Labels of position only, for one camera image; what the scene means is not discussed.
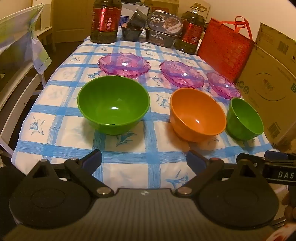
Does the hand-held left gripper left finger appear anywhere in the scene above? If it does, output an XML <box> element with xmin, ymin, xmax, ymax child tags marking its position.
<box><xmin>24</xmin><ymin>149</ymin><xmax>115</xmax><ymax>198</ymax></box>

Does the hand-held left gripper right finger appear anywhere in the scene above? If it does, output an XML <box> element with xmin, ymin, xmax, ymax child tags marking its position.
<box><xmin>174</xmin><ymin>149</ymin><xmax>267</xmax><ymax>198</ymax></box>

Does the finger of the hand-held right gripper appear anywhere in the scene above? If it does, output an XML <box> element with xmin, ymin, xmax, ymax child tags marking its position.
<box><xmin>265</xmin><ymin>150</ymin><xmax>296</xmax><ymax>163</ymax></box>

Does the orange bowl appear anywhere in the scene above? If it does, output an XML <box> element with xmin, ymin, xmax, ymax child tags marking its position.
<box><xmin>169</xmin><ymin>88</ymin><xmax>227</xmax><ymax>142</ymax></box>

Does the small green bowl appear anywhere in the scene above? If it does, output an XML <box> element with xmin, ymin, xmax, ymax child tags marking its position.
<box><xmin>226</xmin><ymin>97</ymin><xmax>264</xmax><ymax>141</ymax></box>

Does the large green bowl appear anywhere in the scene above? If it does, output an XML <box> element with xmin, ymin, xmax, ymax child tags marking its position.
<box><xmin>77</xmin><ymin>75</ymin><xmax>151</xmax><ymax>136</ymax></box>

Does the purple transparent plate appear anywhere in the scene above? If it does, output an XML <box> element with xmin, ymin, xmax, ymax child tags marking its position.
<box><xmin>159</xmin><ymin>60</ymin><xmax>206</xmax><ymax>89</ymax></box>
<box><xmin>97</xmin><ymin>52</ymin><xmax>151</xmax><ymax>76</ymax></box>
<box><xmin>206</xmin><ymin>72</ymin><xmax>241</xmax><ymax>100</ymax></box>

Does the person's right hand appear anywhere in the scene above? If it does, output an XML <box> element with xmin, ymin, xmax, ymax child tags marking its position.
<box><xmin>281</xmin><ymin>188</ymin><xmax>296</xmax><ymax>223</ymax></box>

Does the blue checked tablecloth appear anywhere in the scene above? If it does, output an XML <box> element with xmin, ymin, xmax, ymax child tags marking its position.
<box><xmin>11</xmin><ymin>30</ymin><xmax>281</xmax><ymax>209</ymax></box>

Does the large cardboard box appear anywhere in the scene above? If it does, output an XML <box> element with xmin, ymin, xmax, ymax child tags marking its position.
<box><xmin>235</xmin><ymin>22</ymin><xmax>296</xmax><ymax>149</ymax></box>

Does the white wooden chair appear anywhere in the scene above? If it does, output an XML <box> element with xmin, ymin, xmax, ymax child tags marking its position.
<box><xmin>0</xmin><ymin>3</ymin><xmax>54</xmax><ymax>160</ymax></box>

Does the red tote bag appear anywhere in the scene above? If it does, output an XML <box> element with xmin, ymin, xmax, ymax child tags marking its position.
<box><xmin>196</xmin><ymin>16</ymin><xmax>256</xmax><ymax>80</ymax></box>

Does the black instant meal box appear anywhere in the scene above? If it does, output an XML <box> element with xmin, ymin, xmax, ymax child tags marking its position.
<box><xmin>144</xmin><ymin>28</ymin><xmax>179</xmax><ymax>48</ymax></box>
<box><xmin>147</xmin><ymin>11</ymin><xmax>184</xmax><ymax>36</ymax></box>

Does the oil bottle with red label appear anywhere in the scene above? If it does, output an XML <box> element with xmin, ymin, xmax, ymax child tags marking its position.
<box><xmin>174</xmin><ymin>10</ymin><xmax>206</xmax><ymax>55</ymax></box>
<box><xmin>90</xmin><ymin>0</ymin><xmax>122</xmax><ymax>44</ymax></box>

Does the small white stool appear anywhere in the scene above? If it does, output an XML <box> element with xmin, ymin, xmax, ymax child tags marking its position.
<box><xmin>36</xmin><ymin>25</ymin><xmax>56</xmax><ymax>52</ymax></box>

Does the wooden door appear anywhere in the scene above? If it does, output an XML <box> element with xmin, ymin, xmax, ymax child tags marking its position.
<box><xmin>52</xmin><ymin>0</ymin><xmax>93</xmax><ymax>43</ymax></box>

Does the dark triangular packet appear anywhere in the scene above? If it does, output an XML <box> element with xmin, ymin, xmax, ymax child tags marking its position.
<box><xmin>126</xmin><ymin>9</ymin><xmax>151</xmax><ymax>30</ymax></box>

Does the pale checked chair cover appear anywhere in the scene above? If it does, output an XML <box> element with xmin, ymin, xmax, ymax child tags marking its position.
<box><xmin>0</xmin><ymin>3</ymin><xmax>52</xmax><ymax>75</ymax></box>

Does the blue and white box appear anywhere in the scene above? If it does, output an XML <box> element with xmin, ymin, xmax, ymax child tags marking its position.
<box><xmin>119</xmin><ymin>3</ymin><xmax>149</xmax><ymax>27</ymax></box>

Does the brown cardboard box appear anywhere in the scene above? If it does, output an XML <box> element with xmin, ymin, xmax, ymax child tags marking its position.
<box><xmin>144</xmin><ymin>0</ymin><xmax>180</xmax><ymax>16</ymax></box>

